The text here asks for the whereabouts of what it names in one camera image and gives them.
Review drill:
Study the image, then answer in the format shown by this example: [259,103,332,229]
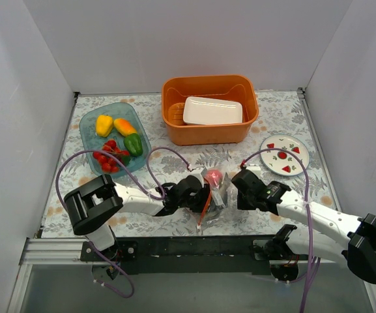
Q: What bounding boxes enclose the clear zip top bag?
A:
[196,167,233,234]

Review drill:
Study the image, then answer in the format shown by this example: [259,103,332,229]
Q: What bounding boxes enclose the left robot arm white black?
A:
[63,174,212,261]

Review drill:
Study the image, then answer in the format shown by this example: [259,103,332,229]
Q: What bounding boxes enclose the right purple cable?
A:
[242,148,322,313]

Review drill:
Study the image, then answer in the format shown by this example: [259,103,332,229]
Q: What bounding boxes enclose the watermelon pattern round plate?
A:
[260,134,310,176]

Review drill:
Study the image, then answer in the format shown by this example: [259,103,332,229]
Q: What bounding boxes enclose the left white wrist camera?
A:
[188,164,207,177]

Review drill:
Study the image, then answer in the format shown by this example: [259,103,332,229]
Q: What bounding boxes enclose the orange plastic bin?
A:
[162,74,259,145]

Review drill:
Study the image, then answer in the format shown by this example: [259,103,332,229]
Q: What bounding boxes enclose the white rectangular tray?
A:
[182,97,242,125]

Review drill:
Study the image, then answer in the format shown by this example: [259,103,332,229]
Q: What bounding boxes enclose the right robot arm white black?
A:
[231,169,376,284]

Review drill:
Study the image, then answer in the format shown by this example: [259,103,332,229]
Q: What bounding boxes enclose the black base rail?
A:
[80,234,309,276]

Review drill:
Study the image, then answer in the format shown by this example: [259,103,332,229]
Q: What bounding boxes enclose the floral table mat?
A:
[40,91,339,239]

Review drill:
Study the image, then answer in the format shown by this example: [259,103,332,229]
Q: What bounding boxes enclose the red fake strawberries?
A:
[92,139,131,173]

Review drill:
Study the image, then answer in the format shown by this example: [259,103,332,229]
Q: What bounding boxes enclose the orange yellow fake mango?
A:
[113,118,137,137]

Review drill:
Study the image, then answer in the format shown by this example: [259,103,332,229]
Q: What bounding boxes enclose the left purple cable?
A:
[54,147,194,205]

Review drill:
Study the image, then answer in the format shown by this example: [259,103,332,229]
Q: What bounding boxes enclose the yellow fake bell pepper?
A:
[95,115,113,138]

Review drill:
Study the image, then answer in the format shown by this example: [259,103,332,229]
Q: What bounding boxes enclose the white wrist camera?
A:
[188,164,207,177]
[240,162,261,176]

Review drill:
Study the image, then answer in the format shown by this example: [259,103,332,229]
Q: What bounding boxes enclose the purple cable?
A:
[54,147,194,205]
[242,148,322,313]

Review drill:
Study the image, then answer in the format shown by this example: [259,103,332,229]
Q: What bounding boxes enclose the green fake bell pepper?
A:
[123,133,143,157]

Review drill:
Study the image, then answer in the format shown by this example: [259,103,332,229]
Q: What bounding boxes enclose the teal transparent plastic tray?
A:
[78,102,152,179]

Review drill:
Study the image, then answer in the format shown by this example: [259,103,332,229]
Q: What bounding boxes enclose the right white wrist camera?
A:
[240,162,261,176]

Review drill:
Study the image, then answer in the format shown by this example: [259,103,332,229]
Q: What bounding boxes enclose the pink fake peach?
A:
[205,169,224,188]

